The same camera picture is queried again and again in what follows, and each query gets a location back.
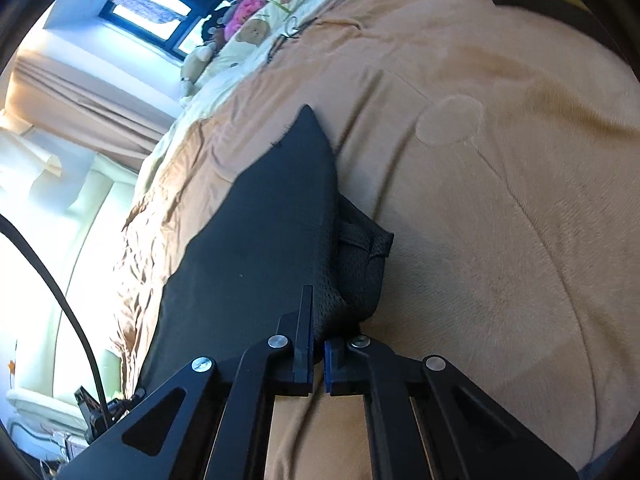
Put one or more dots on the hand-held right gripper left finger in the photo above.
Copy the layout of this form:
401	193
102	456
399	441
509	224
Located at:
306	350

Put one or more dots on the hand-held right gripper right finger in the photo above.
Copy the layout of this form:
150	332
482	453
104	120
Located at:
329	365

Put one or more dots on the black t-shirt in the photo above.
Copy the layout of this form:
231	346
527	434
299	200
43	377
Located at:
260	235

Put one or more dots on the cream padded headboard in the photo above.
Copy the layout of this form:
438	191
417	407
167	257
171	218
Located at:
100	200

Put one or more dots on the orange blanket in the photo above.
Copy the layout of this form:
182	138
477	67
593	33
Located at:
500	210

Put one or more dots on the cream duvet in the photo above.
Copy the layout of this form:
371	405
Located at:
200	105

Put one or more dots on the white hanging cloth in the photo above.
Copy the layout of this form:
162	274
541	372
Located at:
30	155

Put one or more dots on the cream plush toy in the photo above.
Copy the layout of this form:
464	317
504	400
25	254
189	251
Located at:
197	62

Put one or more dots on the pink curtain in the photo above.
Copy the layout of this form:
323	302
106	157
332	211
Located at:
90	100

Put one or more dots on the bear print cushion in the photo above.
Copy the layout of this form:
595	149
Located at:
255	32

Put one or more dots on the dark plush toy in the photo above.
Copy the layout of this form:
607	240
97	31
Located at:
215	25

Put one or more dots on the pink fluffy cloth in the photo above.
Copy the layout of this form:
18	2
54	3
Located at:
245	10

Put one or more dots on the floral hanging garment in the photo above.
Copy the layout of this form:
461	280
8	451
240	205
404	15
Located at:
145	6

